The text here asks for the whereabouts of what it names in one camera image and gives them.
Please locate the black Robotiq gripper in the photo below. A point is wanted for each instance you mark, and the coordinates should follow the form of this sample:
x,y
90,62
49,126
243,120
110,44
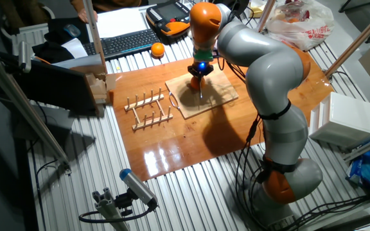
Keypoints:
x,y
201,70

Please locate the round orange fruit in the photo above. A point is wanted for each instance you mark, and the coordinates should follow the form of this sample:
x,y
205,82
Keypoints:
x,y
194,85
157,49

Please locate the steel kitchen knife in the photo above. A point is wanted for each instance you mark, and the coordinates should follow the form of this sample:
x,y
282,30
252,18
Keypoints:
x,y
200,96

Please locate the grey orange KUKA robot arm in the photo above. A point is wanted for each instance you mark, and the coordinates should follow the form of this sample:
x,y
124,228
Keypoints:
x,y
268,70

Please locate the bare person hand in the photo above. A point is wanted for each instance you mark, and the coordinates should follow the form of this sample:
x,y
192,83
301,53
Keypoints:
x,y
82,15

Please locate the orange black teach pendant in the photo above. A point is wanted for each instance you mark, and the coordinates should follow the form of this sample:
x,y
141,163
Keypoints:
x,y
170,17

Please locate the wooden peg dish rack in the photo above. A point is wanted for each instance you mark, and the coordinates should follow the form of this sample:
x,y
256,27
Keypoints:
x,y
146,123

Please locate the black round device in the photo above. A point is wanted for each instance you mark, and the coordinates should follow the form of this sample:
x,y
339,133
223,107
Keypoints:
x,y
238,6

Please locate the black computer keyboard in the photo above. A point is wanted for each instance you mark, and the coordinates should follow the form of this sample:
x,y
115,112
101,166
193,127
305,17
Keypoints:
x,y
120,43

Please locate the yellow packet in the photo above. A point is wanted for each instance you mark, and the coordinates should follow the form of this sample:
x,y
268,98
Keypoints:
x,y
257,9

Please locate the brown cardboard box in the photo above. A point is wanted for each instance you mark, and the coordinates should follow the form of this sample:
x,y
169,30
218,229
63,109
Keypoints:
x,y
98,86

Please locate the white plastic bag red print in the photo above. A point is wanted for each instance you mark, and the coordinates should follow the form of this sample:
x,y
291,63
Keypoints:
x,y
300,29

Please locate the small white paper sheet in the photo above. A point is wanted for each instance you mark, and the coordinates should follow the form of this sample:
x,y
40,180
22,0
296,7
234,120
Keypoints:
x,y
75,48

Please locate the dark computer mouse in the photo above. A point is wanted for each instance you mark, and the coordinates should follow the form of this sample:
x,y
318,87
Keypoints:
x,y
72,30

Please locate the black monitor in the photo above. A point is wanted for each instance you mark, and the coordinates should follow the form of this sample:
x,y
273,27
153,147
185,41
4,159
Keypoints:
x,y
56,86

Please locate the black cloth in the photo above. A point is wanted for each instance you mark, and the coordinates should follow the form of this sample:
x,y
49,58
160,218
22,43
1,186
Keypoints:
x,y
53,48

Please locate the white drawer box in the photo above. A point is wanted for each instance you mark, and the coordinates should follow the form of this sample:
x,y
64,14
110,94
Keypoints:
x,y
348,118

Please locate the short aluminium profile stub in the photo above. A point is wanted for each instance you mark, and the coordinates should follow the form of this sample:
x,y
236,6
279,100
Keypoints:
x,y
108,208

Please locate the white ribbed panel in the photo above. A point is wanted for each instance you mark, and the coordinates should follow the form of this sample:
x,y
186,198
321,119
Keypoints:
x,y
27,38

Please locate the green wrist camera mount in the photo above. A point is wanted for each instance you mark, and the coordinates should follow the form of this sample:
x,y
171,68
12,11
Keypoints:
x,y
203,56

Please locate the aluminium frame post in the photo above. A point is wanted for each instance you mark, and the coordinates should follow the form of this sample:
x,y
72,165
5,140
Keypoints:
x,y
265,16
358,40
368,146
95,35

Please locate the silver camera blue cap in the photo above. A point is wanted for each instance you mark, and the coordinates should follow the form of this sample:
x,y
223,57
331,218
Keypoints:
x,y
138,186

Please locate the black camera clamp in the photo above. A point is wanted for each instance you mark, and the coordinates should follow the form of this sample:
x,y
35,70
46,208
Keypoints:
x,y
124,202

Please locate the long aluminium frame beam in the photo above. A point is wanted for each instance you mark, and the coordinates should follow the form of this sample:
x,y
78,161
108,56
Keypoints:
x,y
27,118

